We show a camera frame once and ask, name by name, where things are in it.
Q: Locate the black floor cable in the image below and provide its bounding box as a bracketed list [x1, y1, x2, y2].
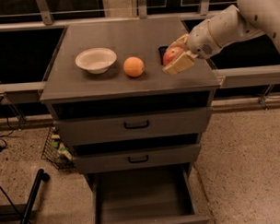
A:
[0, 178, 41, 224]

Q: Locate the dark blue snack bar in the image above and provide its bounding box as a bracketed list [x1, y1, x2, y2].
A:
[158, 45, 168, 65]

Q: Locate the grey drawer cabinet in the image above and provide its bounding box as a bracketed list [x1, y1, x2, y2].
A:
[36, 14, 227, 224]

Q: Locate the red apple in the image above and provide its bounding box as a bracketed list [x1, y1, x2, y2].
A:
[163, 46, 183, 66]

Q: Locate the grey top drawer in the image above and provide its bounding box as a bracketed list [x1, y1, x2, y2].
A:
[54, 107, 212, 146]

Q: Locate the black wire basket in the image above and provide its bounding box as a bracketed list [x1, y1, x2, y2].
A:
[41, 127, 75, 171]

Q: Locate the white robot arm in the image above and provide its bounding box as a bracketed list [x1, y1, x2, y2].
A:
[163, 0, 280, 75]

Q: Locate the white ceramic bowl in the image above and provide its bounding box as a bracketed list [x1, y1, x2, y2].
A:
[75, 48, 117, 74]

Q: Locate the metal window railing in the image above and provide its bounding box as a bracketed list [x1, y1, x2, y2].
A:
[0, 0, 280, 106]

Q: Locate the grey open bottom drawer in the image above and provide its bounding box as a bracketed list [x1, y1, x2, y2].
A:
[92, 165, 209, 224]

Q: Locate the orange fruit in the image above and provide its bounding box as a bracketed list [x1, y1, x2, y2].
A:
[122, 57, 144, 77]

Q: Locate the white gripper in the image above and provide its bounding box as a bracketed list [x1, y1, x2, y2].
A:
[163, 19, 222, 75]

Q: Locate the black stand leg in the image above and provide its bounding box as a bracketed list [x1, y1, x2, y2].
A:
[19, 169, 50, 224]

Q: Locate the grey middle drawer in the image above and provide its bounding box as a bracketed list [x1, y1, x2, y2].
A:
[73, 144, 201, 174]

